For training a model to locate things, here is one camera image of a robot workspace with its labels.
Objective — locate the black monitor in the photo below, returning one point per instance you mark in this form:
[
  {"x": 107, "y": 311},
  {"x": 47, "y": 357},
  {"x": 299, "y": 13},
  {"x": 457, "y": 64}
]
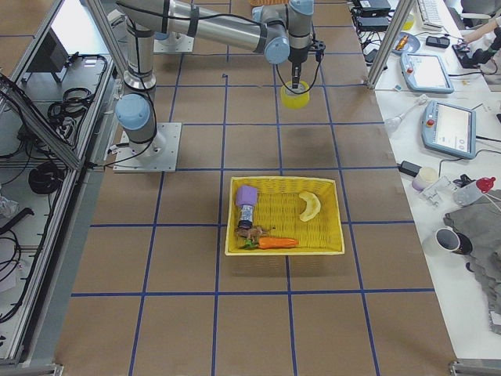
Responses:
[{"x": 51, "y": 58}]

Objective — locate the small labelled bottle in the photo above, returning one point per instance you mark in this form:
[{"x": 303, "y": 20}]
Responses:
[{"x": 246, "y": 216}]

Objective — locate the brown toy animal figure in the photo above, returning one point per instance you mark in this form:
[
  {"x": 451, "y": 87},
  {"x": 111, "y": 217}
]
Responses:
[{"x": 253, "y": 234}]

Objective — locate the red cap bottle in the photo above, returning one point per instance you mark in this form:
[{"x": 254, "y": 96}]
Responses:
[{"x": 473, "y": 191}]

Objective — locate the white light bulb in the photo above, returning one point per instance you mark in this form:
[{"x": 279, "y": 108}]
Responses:
[{"x": 391, "y": 124}]

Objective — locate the far teach pendant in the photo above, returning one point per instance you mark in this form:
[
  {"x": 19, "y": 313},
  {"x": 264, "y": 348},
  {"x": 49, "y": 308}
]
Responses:
[{"x": 425, "y": 73}]

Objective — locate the black power adapter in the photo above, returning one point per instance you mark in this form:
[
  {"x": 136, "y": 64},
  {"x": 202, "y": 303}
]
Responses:
[{"x": 409, "y": 168}]

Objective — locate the black electronics box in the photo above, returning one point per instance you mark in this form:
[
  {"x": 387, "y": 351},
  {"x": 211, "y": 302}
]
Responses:
[{"x": 371, "y": 15}]

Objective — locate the yellow banana slice toy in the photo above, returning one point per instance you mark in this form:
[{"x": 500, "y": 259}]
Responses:
[{"x": 312, "y": 206}]

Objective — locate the grey cloth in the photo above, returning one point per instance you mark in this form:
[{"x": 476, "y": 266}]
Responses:
[{"x": 480, "y": 224}]

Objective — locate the aluminium frame post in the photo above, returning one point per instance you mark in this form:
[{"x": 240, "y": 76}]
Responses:
[{"x": 402, "y": 10}]

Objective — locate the teach pendant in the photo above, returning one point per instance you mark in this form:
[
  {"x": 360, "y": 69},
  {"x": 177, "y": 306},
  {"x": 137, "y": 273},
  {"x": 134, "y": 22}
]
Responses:
[
  {"x": 449, "y": 129},
  {"x": 425, "y": 73}
]

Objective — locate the clear plastic holder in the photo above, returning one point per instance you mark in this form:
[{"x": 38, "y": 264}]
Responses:
[{"x": 435, "y": 192}]

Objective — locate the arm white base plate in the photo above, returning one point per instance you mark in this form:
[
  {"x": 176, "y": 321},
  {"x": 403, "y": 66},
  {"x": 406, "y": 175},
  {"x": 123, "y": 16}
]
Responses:
[
  {"x": 172, "y": 43},
  {"x": 160, "y": 156}
]

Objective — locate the blue dish with orange item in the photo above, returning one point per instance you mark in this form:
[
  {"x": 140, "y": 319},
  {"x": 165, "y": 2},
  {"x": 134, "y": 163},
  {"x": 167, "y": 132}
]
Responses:
[{"x": 405, "y": 42}]

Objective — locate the yellow plastic basket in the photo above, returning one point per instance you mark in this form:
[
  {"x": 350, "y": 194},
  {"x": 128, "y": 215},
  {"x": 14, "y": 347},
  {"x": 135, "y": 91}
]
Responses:
[{"x": 278, "y": 209}]

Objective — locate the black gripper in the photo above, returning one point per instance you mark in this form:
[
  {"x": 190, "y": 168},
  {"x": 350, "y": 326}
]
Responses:
[{"x": 297, "y": 61}]

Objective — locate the left aluminium frame rail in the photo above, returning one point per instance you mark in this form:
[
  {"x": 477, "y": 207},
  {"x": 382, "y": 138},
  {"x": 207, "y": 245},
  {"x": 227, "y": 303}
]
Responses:
[{"x": 41, "y": 244}]

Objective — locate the near teach pendant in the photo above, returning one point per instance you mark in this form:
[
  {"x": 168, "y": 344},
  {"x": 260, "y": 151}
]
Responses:
[{"x": 449, "y": 129}]

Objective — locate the white black mug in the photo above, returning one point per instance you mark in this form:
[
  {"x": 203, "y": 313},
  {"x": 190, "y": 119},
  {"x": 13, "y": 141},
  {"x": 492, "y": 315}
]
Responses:
[{"x": 452, "y": 241}]

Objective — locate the orange toy carrot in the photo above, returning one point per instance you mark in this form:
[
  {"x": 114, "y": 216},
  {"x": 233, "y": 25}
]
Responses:
[{"x": 270, "y": 243}]

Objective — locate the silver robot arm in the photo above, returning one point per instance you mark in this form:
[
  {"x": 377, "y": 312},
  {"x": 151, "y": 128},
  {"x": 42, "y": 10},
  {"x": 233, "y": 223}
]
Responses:
[{"x": 281, "y": 33}]

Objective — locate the yellow tape roll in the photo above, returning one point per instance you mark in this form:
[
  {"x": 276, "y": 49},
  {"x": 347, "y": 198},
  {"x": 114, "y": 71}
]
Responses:
[{"x": 297, "y": 98}]

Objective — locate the white lilac jar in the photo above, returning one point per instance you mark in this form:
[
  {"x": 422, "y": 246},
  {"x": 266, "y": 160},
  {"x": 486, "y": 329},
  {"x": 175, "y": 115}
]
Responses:
[{"x": 425, "y": 177}]

